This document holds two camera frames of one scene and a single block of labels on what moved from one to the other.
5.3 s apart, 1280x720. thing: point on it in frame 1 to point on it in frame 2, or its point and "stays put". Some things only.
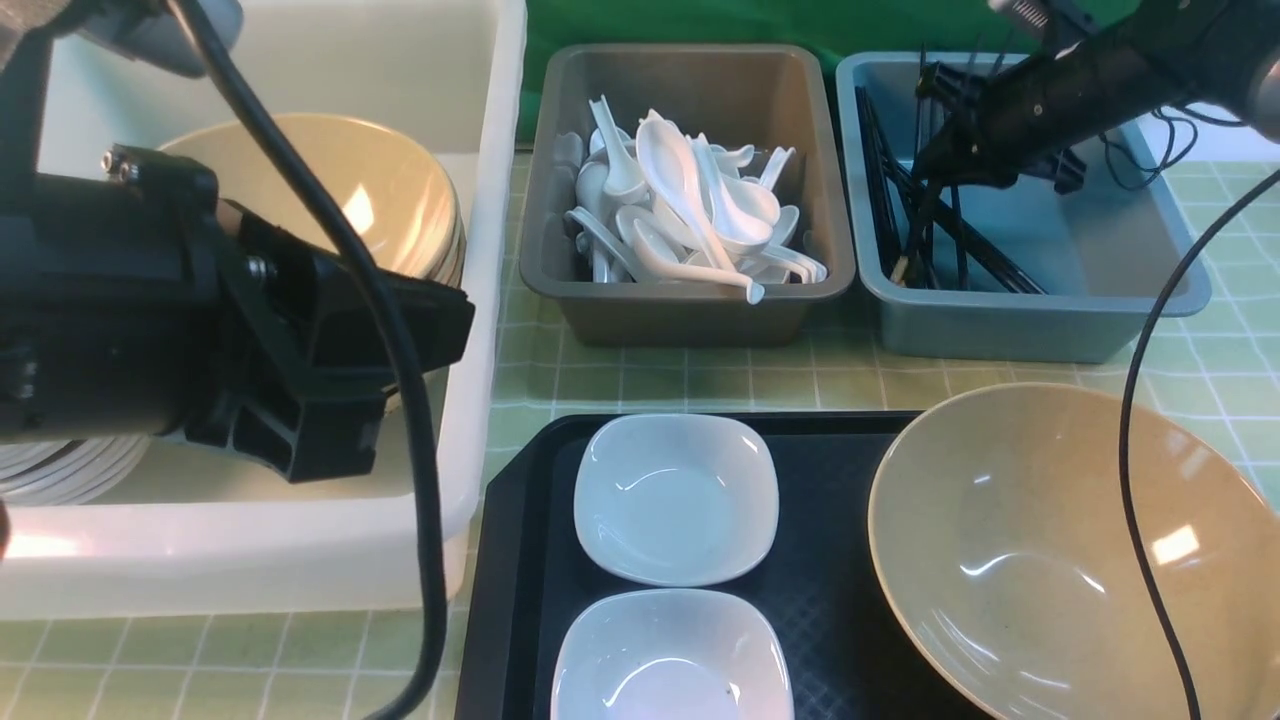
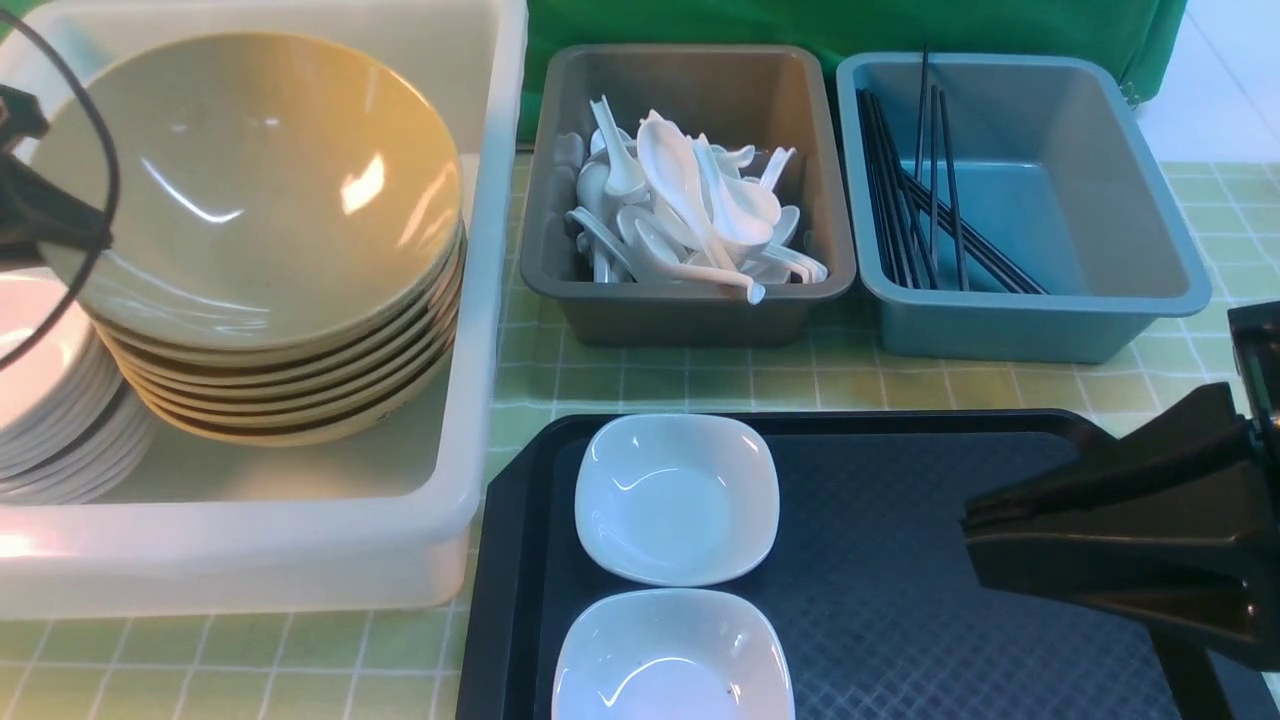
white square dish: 672,654 stays put
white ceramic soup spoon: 672,168 stays put
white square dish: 675,500 stays put
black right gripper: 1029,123 to 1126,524
